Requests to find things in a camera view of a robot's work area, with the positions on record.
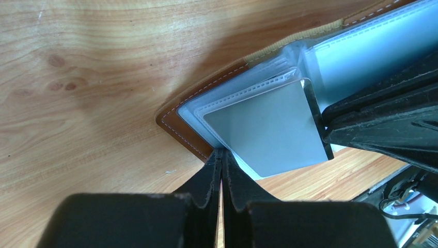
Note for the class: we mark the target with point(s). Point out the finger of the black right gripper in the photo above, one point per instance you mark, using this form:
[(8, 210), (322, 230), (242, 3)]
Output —
[(408, 135), (420, 73)]

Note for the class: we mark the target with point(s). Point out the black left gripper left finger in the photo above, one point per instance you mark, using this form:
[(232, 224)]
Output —
[(186, 217)]

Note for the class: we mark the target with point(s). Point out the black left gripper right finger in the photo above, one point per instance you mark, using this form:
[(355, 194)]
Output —
[(255, 218)]

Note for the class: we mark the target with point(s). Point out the brown leather card holder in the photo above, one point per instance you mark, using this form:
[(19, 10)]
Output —
[(340, 59)]

